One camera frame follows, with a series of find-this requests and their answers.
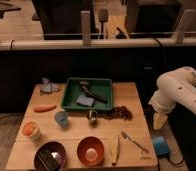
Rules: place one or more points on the black sponge in bowl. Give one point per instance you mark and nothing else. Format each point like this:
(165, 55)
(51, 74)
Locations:
(47, 161)

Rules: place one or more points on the blue tape roll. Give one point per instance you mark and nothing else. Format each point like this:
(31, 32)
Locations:
(160, 146)

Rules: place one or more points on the light blue cup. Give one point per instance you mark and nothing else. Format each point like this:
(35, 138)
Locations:
(61, 118)

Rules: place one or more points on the yellow banana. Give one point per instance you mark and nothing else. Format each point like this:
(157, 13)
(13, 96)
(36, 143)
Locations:
(114, 149)

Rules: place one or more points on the green plastic tray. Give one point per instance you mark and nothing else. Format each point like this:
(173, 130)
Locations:
(82, 94)

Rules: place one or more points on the orange cup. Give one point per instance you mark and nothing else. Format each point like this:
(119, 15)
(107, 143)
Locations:
(31, 131)

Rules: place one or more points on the dark brush in tray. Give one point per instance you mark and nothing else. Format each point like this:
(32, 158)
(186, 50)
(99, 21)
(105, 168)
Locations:
(97, 93)

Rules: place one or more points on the orange bowl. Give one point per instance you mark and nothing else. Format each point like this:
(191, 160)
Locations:
(90, 151)

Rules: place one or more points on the purple bowl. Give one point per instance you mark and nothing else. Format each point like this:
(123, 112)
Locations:
(58, 152)

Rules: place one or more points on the blue crumpled cloth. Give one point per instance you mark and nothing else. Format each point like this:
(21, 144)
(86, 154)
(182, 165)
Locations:
(47, 87)

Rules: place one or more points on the metal fork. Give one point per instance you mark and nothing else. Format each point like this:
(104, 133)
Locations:
(127, 137)

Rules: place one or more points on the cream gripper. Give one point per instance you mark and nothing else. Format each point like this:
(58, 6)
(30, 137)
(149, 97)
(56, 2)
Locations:
(159, 120)

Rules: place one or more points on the orange carrot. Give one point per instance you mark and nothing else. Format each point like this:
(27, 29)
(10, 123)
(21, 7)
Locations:
(42, 109)

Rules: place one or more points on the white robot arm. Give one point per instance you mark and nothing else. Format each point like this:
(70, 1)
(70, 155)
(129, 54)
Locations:
(177, 86)

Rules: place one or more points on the blue cloth in tray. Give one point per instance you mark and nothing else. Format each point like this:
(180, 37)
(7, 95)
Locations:
(85, 101)

